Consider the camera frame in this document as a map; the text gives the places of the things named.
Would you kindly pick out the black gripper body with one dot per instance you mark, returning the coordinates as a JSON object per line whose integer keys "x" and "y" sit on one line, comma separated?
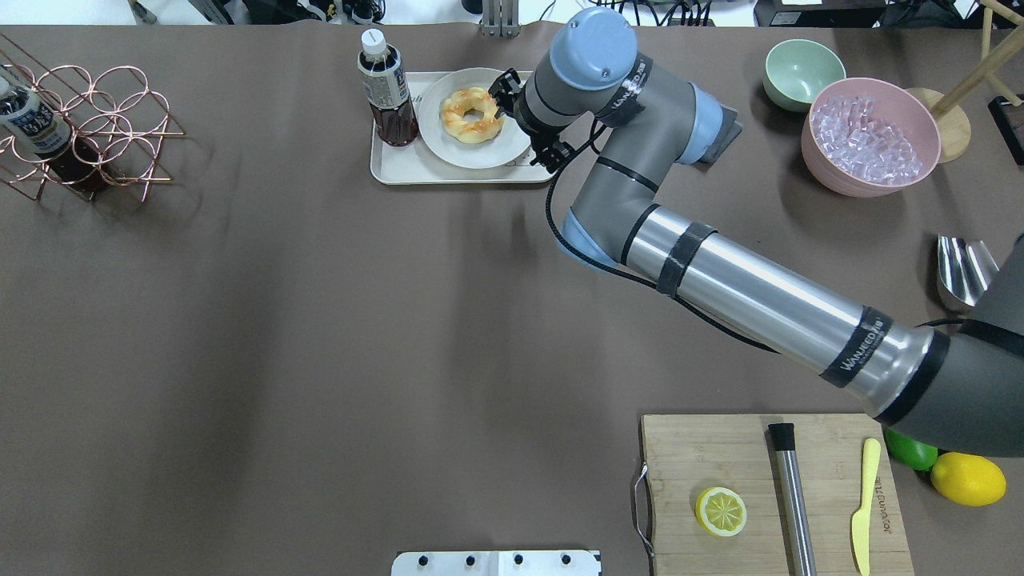
{"x": 526, "y": 118}

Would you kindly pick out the glazed donut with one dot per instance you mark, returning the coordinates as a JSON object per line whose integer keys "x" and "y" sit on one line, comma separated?
{"x": 471, "y": 115}

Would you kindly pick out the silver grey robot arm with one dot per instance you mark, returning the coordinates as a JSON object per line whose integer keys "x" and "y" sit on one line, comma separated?
{"x": 961, "y": 392}

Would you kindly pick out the cream rabbit serving tray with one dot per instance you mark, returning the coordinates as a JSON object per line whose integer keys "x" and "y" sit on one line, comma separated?
{"x": 415, "y": 164}

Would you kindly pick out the brown tea bottle on tray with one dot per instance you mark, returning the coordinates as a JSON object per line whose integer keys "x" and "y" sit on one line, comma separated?
{"x": 384, "y": 81}

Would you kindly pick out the grey metal clamp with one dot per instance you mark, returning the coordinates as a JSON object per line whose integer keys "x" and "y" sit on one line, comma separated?
{"x": 500, "y": 18}

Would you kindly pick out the folded grey cloth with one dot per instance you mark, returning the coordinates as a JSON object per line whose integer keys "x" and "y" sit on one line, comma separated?
{"x": 729, "y": 130}

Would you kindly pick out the small green bowl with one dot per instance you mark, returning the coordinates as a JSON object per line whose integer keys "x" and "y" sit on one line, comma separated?
{"x": 797, "y": 70}

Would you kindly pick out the clear ice cubes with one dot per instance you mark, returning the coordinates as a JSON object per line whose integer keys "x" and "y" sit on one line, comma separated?
{"x": 865, "y": 145}

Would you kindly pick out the pink bowl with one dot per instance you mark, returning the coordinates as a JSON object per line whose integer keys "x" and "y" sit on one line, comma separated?
{"x": 894, "y": 104}

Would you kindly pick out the bamboo cutting board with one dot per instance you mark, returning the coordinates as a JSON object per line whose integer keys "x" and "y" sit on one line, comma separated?
{"x": 688, "y": 453}

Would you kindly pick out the steel muddler black tip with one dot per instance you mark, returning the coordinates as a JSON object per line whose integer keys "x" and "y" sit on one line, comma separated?
{"x": 783, "y": 440}

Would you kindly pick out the lemon half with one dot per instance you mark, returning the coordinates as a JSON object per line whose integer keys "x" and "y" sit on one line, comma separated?
{"x": 721, "y": 512}

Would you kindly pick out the wooden stand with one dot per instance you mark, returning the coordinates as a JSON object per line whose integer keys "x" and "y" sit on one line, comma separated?
{"x": 952, "y": 123}

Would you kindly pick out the steel ice scoop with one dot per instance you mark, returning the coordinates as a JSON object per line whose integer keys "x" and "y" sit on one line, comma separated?
{"x": 965, "y": 270}

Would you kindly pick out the yellow plastic knife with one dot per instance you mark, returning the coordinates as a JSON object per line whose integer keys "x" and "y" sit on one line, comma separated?
{"x": 861, "y": 518}

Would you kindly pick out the dark framed board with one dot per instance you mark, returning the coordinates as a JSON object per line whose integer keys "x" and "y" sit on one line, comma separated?
{"x": 1009, "y": 121}

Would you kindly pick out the green lime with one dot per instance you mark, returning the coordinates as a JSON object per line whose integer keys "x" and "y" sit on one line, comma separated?
{"x": 917, "y": 455}

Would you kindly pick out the tea bottle in rack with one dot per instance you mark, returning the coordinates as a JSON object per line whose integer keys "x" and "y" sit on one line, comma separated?
{"x": 36, "y": 124}

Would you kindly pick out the lower yellow lemon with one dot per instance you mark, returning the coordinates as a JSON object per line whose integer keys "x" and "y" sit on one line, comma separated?
{"x": 968, "y": 479}

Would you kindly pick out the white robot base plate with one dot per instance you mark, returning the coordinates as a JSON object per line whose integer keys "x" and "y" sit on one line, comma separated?
{"x": 498, "y": 562}

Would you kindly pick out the copper wire bottle rack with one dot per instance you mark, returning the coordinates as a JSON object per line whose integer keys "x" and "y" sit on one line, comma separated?
{"x": 120, "y": 127}

